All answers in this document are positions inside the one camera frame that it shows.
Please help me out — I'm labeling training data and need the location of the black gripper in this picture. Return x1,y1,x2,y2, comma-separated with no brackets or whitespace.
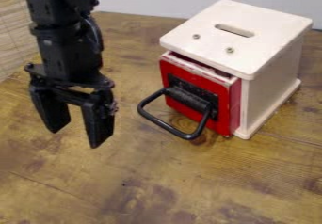
25,20,115,133

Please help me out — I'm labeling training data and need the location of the red drawer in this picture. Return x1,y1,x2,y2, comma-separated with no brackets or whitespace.
160,51,242,136

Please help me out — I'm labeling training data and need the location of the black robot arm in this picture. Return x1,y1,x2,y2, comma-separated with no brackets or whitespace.
25,0,118,149

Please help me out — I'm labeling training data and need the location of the white wooden drawer box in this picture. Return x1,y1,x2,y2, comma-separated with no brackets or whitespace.
160,0,311,139

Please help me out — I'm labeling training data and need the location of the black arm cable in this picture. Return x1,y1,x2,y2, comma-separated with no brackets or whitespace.
82,15,104,54

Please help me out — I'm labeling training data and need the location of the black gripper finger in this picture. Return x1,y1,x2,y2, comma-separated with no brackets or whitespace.
80,90,118,149

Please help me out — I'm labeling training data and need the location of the black metal drawer handle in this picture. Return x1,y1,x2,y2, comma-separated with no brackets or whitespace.
138,74,219,140

